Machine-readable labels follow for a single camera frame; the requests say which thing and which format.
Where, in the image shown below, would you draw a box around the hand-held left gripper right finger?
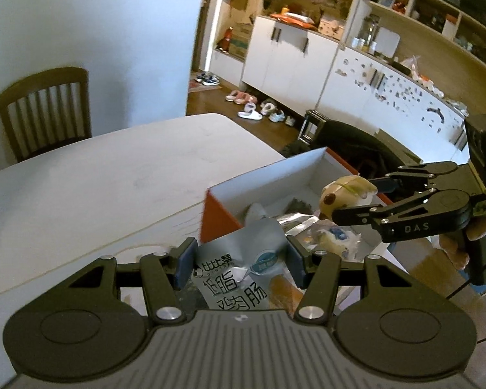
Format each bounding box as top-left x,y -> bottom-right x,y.
285,236 -> 420,325

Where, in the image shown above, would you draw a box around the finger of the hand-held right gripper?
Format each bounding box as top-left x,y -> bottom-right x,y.
368,161 -> 458,195
333,190 -> 434,243

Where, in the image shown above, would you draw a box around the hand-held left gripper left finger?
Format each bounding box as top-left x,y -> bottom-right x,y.
67,238 -> 198,324

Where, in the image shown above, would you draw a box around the silver foil bag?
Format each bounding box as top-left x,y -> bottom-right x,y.
243,202 -> 325,238

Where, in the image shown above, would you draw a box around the blue white sausage packet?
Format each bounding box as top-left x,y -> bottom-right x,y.
192,218 -> 304,312

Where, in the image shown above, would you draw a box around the orange white cardboard box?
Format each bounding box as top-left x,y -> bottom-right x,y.
199,147 -> 395,312

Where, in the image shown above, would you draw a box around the dark granule packet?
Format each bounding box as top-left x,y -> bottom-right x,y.
285,197 -> 313,214

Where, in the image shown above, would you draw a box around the white desktop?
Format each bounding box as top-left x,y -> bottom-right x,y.
0,112 -> 292,389

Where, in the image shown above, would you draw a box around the clear wrapped snack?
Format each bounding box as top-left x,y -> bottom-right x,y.
308,219 -> 379,260

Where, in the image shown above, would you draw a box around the black chair beside table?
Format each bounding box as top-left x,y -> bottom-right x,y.
283,119 -> 424,179

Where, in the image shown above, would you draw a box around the white board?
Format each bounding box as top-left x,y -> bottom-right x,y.
375,28 -> 401,59

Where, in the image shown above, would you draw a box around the clear glass bottle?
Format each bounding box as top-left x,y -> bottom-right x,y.
364,15 -> 380,53

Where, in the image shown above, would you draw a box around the group of shoes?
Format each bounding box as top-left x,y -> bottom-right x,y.
194,72 -> 297,127

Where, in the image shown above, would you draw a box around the patterned storage box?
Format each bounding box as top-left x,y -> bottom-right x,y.
319,18 -> 345,39

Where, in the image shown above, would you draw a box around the orange white packet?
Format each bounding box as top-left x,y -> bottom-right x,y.
271,13 -> 314,27

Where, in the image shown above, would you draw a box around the cardboard box on shelf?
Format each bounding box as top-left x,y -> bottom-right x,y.
229,23 -> 252,61

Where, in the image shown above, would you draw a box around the red bottle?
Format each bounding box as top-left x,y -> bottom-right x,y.
216,28 -> 232,52

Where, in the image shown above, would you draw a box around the brown wooden chair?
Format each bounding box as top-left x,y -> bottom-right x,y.
0,67 -> 93,163

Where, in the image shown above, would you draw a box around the black metal frame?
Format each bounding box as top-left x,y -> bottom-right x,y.
299,109 -> 328,143

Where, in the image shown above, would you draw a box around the white wall cabinet unit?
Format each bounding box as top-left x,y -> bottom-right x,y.
208,0 -> 486,179

